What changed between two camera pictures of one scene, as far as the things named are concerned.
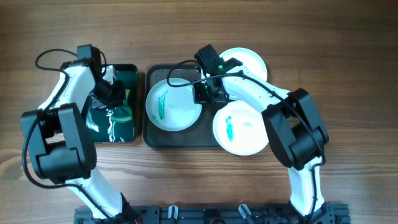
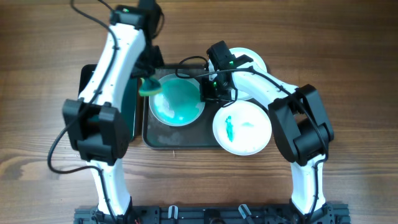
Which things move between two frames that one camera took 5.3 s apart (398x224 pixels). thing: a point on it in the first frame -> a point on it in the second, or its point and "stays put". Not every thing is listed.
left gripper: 115,94 -> 148,72
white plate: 249,60 stays put
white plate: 239,128 stays put
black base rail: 216,214 stays put
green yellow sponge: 124,112 -> 149,87
